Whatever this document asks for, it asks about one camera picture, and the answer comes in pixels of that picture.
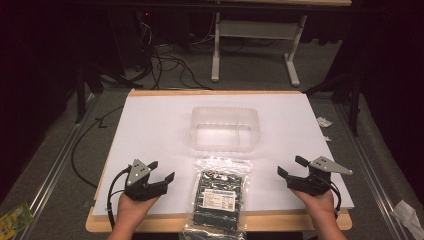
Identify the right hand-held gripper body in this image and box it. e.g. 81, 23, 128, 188
286, 156, 354, 197

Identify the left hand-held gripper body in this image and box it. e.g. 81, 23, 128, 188
124, 158, 168, 202

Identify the clear plastic bag of black parts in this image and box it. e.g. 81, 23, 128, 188
182, 156, 253, 240

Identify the clear plastic container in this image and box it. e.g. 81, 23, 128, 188
190, 105, 261, 153

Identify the person's right hand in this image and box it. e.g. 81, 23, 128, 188
292, 189, 338, 230

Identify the person's left hand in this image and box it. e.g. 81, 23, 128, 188
114, 192, 160, 232

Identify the white board sheet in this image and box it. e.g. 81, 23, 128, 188
92, 92, 355, 218

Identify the large crumpled white paper scrap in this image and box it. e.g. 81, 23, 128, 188
316, 116, 334, 129

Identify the black metal stand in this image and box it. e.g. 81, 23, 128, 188
302, 64, 364, 138
73, 61, 134, 125

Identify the white crumpled cloth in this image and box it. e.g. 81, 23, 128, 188
392, 199, 424, 240

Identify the green printed packet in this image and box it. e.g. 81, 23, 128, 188
0, 202, 35, 240

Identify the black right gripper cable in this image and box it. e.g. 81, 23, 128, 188
328, 180, 343, 220

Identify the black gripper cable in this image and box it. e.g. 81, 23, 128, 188
328, 180, 343, 220
106, 165, 132, 230

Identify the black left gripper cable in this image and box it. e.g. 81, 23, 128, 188
106, 165, 132, 230

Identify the silver metal floor rail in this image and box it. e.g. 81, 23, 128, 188
18, 93, 99, 240
333, 101, 409, 240

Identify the black floor cable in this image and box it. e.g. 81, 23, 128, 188
70, 105, 125, 190

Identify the tangle of black cables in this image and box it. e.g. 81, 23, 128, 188
132, 13, 215, 92

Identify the white metal desk frame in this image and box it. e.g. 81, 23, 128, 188
210, 11, 308, 88

